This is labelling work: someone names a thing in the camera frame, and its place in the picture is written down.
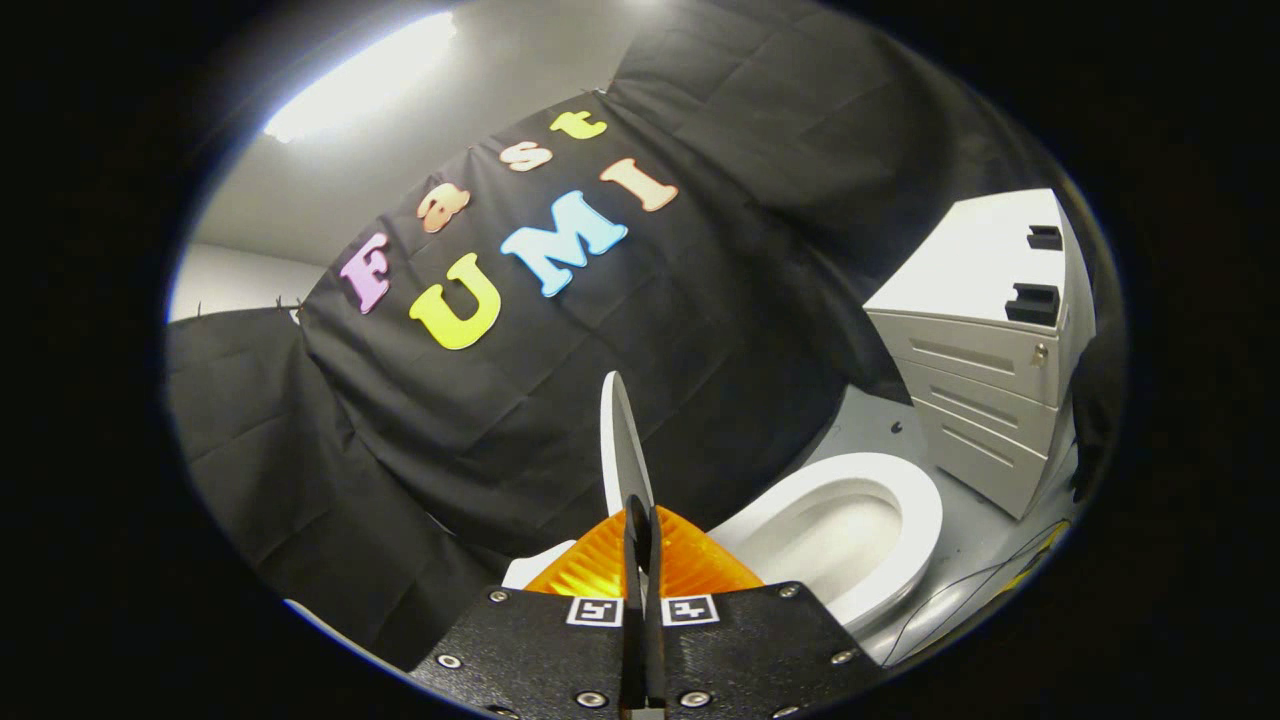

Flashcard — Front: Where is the yellow floor object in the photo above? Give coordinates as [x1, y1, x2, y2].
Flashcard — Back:
[1000, 520, 1073, 593]

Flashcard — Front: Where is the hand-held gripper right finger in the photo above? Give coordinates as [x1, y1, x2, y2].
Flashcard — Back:
[646, 505, 887, 719]

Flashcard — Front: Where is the large ceiling light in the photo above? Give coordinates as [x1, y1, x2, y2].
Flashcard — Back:
[262, 10, 461, 144]

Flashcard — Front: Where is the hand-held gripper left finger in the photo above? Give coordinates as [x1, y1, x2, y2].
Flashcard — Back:
[410, 495, 647, 720]

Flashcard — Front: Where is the white drawer cabinet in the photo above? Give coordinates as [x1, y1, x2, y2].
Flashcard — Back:
[862, 188, 1097, 521]

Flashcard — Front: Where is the black backdrop cloth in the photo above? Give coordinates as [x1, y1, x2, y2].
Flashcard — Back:
[165, 0, 1113, 673]

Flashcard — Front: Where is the white toilet lid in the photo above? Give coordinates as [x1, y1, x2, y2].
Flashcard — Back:
[599, 371, 657, 521]

